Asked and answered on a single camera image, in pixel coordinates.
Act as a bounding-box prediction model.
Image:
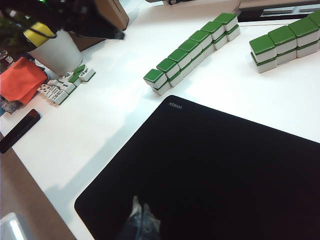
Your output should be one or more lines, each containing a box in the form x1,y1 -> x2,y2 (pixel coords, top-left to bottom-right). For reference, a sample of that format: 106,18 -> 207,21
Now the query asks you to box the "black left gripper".
62,0 -> 125,40

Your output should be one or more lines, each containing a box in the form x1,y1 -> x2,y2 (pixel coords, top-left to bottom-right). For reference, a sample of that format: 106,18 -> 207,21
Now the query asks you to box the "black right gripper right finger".
139,203 -> 161,240

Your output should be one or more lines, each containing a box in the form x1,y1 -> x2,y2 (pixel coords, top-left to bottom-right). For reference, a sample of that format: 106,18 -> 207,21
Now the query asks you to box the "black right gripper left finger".
117,195 -> 142,240

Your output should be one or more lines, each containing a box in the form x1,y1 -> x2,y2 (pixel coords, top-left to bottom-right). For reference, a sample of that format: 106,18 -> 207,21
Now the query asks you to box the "mahjong tile with bird print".
79,66 -> 97,82

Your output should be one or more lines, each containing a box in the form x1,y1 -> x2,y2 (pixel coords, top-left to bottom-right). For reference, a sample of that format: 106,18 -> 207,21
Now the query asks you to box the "mahjong tile with dark print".
53,78 -> 76,95

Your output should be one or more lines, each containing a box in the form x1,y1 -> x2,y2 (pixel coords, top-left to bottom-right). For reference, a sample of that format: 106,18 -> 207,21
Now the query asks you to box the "mahjong tile with bamboo print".
47,86 -> 69,106

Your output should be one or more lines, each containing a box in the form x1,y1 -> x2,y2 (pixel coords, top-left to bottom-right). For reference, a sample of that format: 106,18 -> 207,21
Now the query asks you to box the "mahjong tile with dot print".
37,83 -> 52,95

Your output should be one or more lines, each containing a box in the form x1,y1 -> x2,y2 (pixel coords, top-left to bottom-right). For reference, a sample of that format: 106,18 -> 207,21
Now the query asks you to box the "white plant pot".
26,29 -> 84,77

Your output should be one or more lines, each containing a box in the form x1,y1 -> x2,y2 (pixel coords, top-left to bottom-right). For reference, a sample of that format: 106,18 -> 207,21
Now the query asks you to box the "yellow tape roll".
23,21 -> 55,48

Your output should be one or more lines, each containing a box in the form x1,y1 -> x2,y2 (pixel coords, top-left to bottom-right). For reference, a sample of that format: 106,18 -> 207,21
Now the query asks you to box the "black mouse mat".
74,94 -> 320,240

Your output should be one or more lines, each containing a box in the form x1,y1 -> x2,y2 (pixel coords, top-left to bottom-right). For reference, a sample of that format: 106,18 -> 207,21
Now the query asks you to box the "green potted plant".
0,9 -> 35,55

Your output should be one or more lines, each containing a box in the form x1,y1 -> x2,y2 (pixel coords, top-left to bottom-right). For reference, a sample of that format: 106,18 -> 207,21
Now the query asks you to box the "orange cloth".
0,56 -> 48,105

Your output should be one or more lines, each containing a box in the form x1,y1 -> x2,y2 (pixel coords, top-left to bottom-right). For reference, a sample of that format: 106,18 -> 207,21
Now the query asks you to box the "clear plastic container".
0,212 -> 35,240

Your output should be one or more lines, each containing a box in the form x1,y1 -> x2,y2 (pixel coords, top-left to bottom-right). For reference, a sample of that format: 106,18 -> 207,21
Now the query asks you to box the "black smartphone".
0,108 -> 42,155

